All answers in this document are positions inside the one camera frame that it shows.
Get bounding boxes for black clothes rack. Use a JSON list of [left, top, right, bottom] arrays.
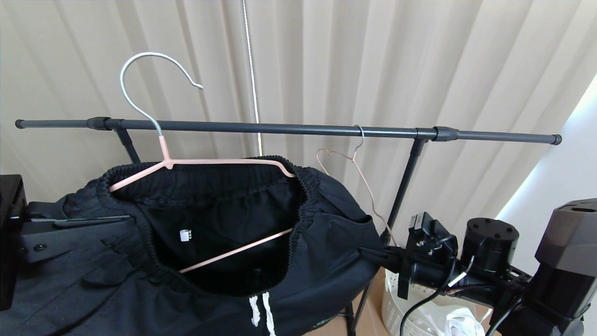
[[14, 116, 563, 336]]

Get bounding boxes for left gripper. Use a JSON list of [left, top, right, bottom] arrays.
[[0, 175, 137, 312]]

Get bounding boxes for black shorts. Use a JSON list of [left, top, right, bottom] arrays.
[[0, 155, 385, 336]]

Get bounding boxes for pink clothes hanger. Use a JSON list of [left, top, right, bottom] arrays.
[[109, 52, 297, 274], [316, 125, 397, 246]]

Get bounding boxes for beige curtain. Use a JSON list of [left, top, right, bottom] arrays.
[[0, 0, 597, 243]]

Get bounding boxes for white laundry basket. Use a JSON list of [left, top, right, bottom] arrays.
[[381, 268, 495, 336]]

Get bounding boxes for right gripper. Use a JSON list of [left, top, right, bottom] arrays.
[[396, 246, 463, 300]]

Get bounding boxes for white garment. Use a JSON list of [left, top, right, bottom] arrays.
[[420, 303, 488, 336]]

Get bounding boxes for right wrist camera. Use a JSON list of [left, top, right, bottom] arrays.
[[406, 212, 460, 262]]

